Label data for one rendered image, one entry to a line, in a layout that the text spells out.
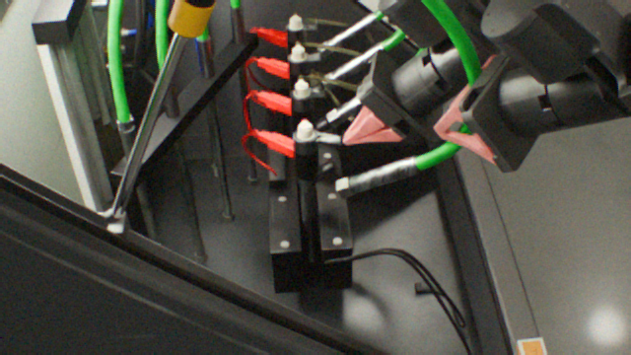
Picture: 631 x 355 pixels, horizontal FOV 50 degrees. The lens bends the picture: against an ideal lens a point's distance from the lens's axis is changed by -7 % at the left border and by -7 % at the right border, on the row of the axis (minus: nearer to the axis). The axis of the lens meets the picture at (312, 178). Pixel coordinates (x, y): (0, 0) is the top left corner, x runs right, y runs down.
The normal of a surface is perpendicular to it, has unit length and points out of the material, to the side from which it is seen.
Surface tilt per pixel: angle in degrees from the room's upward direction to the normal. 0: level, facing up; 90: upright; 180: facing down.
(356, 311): 0
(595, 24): 41
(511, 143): 50
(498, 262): 0
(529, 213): 0
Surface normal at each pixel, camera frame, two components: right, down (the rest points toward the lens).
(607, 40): 0.54, -0.25
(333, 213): -0.03, -0.73
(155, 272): 0.66, -0.59
